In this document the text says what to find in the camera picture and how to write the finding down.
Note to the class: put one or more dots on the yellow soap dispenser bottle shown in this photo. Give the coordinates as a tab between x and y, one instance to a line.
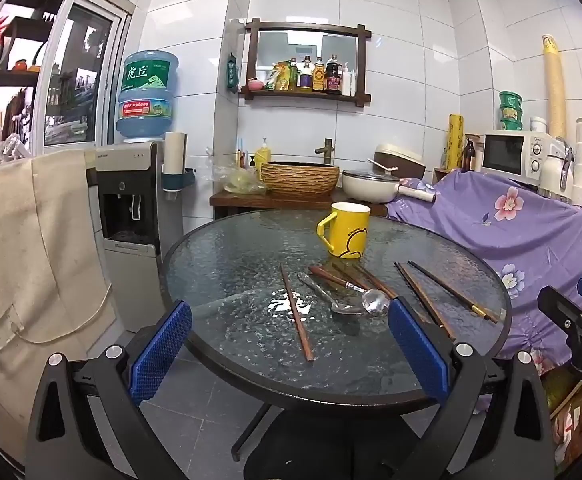
262	157

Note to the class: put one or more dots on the white and brown rice cooker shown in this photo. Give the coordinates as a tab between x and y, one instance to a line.
401	157

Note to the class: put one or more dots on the small pink pot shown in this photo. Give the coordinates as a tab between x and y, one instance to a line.
255	85

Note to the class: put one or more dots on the beige cloth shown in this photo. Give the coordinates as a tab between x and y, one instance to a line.
31	240

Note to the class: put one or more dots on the teal wall holder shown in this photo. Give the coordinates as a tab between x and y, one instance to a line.
187	178

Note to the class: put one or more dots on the woven pattern basin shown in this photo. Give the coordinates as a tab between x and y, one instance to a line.
298	180

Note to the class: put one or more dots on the black chopstick with gold band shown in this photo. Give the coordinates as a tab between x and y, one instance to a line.
451	290

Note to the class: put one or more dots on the stack of green bowls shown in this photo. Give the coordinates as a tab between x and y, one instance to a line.
511	110

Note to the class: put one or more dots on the small white jar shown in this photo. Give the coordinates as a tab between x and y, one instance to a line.
538	124

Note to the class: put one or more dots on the yellow cling film roll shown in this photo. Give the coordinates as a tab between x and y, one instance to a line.
455	140

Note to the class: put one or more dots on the yellow mug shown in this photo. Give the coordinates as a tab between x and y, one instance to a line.
348	232

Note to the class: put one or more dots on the green hanging packet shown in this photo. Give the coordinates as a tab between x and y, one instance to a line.
232	72

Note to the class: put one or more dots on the wooden counter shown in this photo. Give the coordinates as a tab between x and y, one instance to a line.
271	203

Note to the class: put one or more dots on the wooden framed mirror shelf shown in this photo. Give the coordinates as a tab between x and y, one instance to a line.
281	45

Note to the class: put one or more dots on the purple floral cloth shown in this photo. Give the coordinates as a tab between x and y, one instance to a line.
496	240

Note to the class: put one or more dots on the white microwave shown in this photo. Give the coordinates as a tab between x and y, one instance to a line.
503	152

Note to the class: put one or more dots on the blue water bottle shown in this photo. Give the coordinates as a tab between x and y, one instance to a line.
146	95

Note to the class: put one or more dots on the colourful plastic bag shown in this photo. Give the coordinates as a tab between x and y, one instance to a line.
571	420

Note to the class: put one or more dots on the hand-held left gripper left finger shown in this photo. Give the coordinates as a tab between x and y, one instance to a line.
161	345

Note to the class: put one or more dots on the row of condiment bottles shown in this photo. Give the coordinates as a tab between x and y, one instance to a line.
333	77

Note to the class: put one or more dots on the white kettle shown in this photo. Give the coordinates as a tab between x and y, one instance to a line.
553	172

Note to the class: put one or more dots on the white paper cup tube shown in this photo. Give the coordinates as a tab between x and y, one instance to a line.
175	155

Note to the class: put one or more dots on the tall stack of yellow cups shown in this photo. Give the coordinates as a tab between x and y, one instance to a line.
555	90

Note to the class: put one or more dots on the grey water dispenser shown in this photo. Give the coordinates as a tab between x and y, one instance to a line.
126	175

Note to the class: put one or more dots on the clear plastic bags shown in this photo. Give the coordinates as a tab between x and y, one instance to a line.
238	180

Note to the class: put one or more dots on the metal spoon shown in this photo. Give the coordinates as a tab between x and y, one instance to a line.
316	290

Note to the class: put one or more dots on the brass faucet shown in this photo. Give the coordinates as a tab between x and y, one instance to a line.
327	150

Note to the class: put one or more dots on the round glass table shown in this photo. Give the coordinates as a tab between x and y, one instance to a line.
231	270

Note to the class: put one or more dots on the brown glass bottle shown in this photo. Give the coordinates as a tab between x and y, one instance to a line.
470	157

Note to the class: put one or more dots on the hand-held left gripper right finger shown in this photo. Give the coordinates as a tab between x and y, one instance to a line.
418	350

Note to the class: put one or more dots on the white frying pan with lid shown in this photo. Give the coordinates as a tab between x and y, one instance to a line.
366	187

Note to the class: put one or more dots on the sliding window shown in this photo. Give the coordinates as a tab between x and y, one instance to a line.
56	60

